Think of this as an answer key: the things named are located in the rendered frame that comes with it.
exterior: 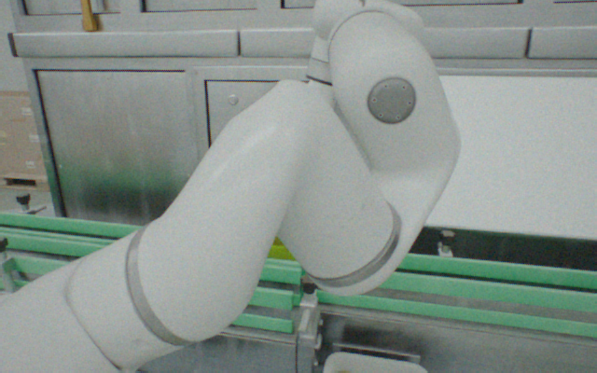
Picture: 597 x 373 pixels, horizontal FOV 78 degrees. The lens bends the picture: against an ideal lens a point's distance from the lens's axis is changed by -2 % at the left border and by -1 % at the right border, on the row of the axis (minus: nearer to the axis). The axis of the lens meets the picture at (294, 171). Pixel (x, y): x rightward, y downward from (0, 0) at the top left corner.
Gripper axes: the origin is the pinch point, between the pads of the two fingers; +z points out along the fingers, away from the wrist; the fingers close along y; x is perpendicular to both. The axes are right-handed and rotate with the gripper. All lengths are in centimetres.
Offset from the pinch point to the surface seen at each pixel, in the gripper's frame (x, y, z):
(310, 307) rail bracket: 8.7, 16.7, 17.0
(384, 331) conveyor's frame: 23.8, 6.6, 24.7
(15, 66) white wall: -385, -318, 100
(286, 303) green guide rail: 5.0, 14.0, 20.0
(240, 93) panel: -18.3, -12.7, -6.3
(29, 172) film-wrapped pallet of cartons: -291, -241, 181
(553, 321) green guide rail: 49, 5, 12
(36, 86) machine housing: -72, -17, 8
